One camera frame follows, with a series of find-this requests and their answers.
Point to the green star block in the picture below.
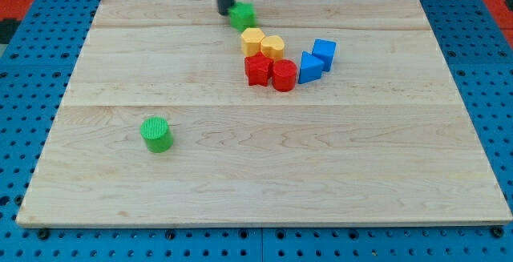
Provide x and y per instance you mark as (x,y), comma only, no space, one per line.
(242,16)

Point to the red star block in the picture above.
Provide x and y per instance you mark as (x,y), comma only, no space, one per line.
(258,69)

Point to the blue triangle block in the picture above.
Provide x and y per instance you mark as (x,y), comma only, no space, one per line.
(311,68)

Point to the green cylinder block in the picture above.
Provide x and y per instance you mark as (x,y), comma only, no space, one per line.
(156,134)

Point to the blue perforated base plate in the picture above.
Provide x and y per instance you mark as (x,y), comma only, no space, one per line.
(35,69)

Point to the yellow hexagon block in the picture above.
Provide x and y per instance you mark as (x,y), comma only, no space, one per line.
(251,41)

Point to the yellow heart block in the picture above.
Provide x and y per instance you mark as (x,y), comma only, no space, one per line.
(273,47)

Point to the blue cube block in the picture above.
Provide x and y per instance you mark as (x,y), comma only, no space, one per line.
(325,51)

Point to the red cylinder block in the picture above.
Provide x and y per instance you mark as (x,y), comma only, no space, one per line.
(284,75)

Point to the light wooden board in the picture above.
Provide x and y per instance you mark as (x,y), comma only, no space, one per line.
(382,140)

